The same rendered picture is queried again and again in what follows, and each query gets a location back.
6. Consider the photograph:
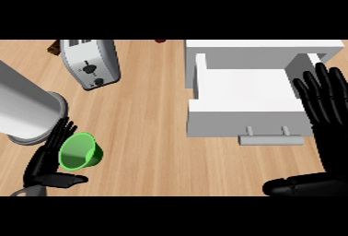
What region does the large grey cylinder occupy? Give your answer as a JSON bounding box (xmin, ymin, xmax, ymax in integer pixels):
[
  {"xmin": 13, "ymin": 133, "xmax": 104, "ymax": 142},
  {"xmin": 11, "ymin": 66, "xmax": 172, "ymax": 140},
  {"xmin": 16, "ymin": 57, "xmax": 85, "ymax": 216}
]
[{"xmin": 0, "ymin": 60, "xmax": 69, "ymax": 147}]

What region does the grey drawer handle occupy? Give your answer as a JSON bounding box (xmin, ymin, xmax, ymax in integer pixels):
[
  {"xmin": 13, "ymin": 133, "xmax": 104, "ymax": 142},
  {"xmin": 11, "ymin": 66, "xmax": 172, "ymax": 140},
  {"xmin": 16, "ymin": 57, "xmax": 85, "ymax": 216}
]
[{"xmin": 237, "ymin": 125, "xmax": 305, "ymax": 147}]

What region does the white open drawer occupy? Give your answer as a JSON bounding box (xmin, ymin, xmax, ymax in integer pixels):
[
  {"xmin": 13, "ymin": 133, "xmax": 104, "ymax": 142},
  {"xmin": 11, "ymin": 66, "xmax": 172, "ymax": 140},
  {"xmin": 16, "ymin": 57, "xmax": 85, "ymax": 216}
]
[{"xmin": 185, "ymin": 53, "xmax": 328, "ymax": 138}]

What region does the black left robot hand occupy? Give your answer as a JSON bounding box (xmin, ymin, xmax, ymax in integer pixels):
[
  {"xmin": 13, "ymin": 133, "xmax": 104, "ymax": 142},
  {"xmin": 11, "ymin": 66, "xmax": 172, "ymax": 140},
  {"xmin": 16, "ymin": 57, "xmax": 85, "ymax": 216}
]
[{"xmin": 22, "ymin": 116, "xmax": 90, "ymax": 190}]

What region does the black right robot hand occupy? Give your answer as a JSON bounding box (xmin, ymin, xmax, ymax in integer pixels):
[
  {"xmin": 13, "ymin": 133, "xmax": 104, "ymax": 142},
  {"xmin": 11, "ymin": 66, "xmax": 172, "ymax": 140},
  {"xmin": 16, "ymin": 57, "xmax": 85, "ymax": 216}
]
[{"xmin": 261, "ymin": 62, "xmax": 348, "ymax": 197}]

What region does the white cabinet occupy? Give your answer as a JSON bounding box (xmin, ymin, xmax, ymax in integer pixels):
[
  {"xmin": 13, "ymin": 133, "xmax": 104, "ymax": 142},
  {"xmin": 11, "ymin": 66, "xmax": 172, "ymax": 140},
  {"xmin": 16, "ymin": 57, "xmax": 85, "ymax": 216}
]
[{"xmin": 182, "ymin": 39, "xmax": 346, "ymax": 90}]

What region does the green cup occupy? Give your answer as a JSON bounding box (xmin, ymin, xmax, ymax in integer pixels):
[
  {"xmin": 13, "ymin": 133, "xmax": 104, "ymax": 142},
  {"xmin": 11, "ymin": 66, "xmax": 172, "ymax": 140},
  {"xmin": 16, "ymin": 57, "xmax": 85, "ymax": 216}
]
[{"xmin": 57, "ymin": 132, "xmax": 104, "ymax": 171}]

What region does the silver toaster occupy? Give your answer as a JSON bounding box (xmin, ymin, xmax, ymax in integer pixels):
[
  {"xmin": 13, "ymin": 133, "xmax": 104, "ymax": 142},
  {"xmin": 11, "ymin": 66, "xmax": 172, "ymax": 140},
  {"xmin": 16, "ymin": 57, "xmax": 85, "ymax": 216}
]
[{"xmin": 59, "ymin": 39, "xmax": 122, "ymax": 91}]

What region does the brown object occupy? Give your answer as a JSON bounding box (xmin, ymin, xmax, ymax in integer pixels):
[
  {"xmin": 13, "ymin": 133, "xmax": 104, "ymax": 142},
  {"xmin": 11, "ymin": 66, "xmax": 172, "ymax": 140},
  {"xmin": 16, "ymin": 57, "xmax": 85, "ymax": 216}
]
[{"xmin": 45, "ymin": 40, "xmax": 62, "ymax": 57}]

